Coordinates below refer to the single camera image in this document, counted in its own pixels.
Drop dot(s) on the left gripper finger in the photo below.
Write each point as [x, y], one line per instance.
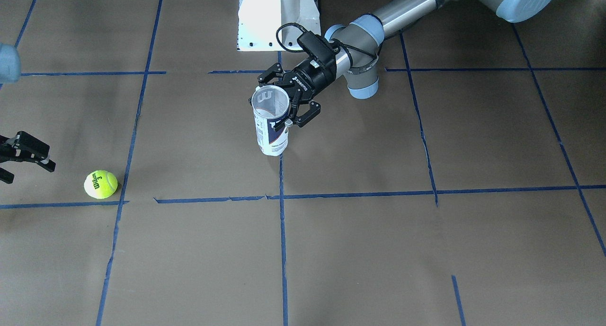
[275, 75]
[302, 109]

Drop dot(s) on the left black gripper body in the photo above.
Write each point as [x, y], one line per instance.
[316, 78]

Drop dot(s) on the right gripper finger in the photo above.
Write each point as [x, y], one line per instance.
[33, 150]
[6, 176]

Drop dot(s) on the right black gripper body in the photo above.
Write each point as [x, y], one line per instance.
[26, 148]

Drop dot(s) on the clear tennis ball can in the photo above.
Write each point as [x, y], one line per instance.
[270, 105]

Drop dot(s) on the yellow tennis ball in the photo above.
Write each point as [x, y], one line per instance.
[100, 184]

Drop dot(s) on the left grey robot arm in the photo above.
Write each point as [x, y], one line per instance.
[351, 51]

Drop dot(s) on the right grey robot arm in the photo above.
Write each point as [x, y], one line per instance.
[10, 69]

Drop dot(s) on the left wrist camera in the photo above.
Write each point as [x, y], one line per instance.
[319, 49]

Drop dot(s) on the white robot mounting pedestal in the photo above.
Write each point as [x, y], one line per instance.
[259, 22]

